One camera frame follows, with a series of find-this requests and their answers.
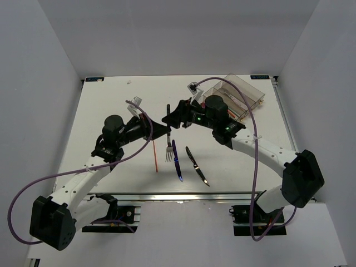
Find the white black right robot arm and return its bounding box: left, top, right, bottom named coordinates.
left=162, top=96, right=325, bottom=222

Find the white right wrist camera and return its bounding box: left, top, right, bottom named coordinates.
left=187, top=82, right=204, bottom=105

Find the blue label sticker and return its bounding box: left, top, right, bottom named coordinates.
left=250, top=75, right=270, bottom=80
left=85, top=77, right=104, bottom=82

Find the black silver chopstick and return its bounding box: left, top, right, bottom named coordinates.
left=225, top=93, right=241, bottom=105

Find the iridescent purple knife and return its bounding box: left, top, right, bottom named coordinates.
left=172, top=140, right=183, bottom=182

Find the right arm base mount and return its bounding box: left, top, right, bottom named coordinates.
left=228, top=204, right=287, bottom=237

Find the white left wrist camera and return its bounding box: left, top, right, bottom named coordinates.
left=126, top=96, right=142, bottom=119

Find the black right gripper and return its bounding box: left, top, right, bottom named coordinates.
left=161, top=98, right=216, bottom=130

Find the pink handled fork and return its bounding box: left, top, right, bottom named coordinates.
left=165, top=104, right=174, bottom=162

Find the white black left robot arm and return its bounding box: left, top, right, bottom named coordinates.
left=30, top=114, right=170, bottom=251

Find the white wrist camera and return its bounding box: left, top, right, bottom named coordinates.
left=126, top=96, right=142, bottom=119
left=187, top=82, right=204, bottom=105

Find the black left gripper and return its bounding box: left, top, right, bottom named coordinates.
left=117, top=113, right=171, bottom=147

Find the blue label sticker left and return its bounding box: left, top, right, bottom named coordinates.
left=85, top=77, right=104, bottom=82

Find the orange chopstick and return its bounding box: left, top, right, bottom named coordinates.
left=228, top=110, right=235, bottom=117
left=152, top=140, right=159, bottom=172

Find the clear divided utensil organizer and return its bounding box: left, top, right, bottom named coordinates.
left=201, top=73, right=265, bottom=121

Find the blue label sticker right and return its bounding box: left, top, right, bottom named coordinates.
left=250, top=75, right=270, bottom=80

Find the black handled knife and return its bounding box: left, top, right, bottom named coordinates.
left=185, top=146, right=210, bottom=186

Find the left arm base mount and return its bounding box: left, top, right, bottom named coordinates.
left=81, top=194, right=141, bottom=234

